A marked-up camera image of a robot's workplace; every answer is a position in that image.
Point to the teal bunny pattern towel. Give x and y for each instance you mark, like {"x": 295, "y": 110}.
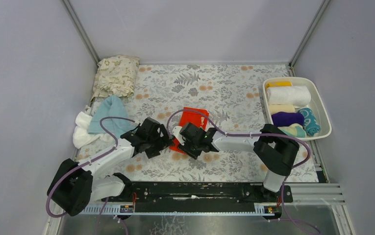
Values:
{"x": 310, "y": 124}

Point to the floral pattern table mat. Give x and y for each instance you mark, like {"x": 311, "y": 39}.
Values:
{"x": 232, "y": 94}

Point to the orange red towel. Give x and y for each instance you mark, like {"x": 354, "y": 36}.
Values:
{"x": 196, "y": 116}

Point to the cream rolled towel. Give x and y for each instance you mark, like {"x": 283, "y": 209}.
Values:
{"x": 277, "y": 108}

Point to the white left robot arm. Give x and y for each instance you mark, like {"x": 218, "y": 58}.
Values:
{"x": 79, "y": 183}

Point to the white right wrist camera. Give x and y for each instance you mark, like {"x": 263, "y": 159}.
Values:
{"x": 178, "y": 138}

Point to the cream leaf print towel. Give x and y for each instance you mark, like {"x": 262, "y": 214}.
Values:
{"x": 115, "y": 76}

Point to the white rolled towel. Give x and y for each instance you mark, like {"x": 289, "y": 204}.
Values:
{"x": 297, "y": 96}

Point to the purple rolled towel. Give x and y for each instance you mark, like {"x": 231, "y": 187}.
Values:
{"x": 282, "y": 119}

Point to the yellow rolled towel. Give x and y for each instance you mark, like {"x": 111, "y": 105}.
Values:
{"x": 278, "y": 84}

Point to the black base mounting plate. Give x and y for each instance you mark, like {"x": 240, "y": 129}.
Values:
{"x": 149, "y": 192}

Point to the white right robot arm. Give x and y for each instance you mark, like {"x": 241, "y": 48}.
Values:
{"x": 276, "y": 150}

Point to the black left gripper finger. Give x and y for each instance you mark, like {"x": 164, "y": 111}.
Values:
{"x": 154, "y": 151}
{"x": 167, "y": 140}

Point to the pale green rolled towel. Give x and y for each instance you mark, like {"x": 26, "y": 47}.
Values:
{"x": 294, "y": 130}

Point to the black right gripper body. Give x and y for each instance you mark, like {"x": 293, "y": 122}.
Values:
{"x": 185, "y": 144}

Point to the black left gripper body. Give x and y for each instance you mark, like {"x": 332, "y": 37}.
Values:
{"x": 161, "y": 139}

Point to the white crumpled towel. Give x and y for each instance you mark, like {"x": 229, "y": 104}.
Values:
{"x": 81, "y": 137}

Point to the white plastic tray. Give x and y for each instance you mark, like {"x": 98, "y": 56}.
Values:
{"x": 316, "y": 104}

